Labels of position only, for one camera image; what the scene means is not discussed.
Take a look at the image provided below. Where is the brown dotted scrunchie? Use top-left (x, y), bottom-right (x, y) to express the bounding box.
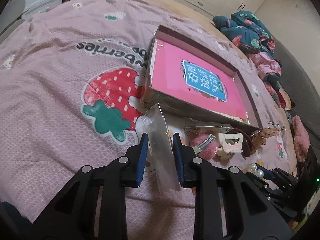
top-left (252, 128), bottom-right (281, 148)

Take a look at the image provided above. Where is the tan bed sheet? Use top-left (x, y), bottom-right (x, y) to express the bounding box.
top-left (141, 0), bottom-right (297, 174)

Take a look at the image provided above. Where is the grey padded headboard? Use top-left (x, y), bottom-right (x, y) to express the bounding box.
top-left (273, 40), bottom-right (320, 148)

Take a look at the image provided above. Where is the dark cardboard box tray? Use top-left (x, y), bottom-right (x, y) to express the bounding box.
top-left (141, 25), bottom-right (263, 134)

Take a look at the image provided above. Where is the teal floral quilt pile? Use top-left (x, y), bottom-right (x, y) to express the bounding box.
top-left (213, 10), bottom-right (276, 56)

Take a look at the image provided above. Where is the pink knitted garment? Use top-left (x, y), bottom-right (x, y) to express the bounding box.
top-left (292, 115), bottom-right (310, 163)

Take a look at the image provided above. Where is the dark red hair clip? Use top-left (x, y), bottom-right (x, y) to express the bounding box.
top-left (232, 127), bottom-right (260, 158)

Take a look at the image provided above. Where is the pink strawberry print blanket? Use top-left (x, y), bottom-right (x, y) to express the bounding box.
top-left (1, 0), bottom-right (281, 227)

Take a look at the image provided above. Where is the clear packet red bow clip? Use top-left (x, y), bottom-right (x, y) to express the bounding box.
top-left (145, 103), bottom-right (180, 195)

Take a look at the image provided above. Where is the grey chair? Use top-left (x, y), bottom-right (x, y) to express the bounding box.
top-left (0, 0), bottom-right (25, 44)

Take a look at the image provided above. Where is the pink book blue label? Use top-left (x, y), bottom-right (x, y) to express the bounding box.
top-left (149, 39), bottom-right (247, 122)

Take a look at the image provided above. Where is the white pearl hair tie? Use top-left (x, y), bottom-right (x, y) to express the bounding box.
top-left (247, 162), bottom-right (265, 181)

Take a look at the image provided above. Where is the pink fluffy hair clip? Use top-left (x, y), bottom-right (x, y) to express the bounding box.
top-left (184, 127), bottom-right (220, 160)

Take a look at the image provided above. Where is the cream claw hair clip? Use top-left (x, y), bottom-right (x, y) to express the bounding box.
top-left (216, 133), bottom-right (244, 161)

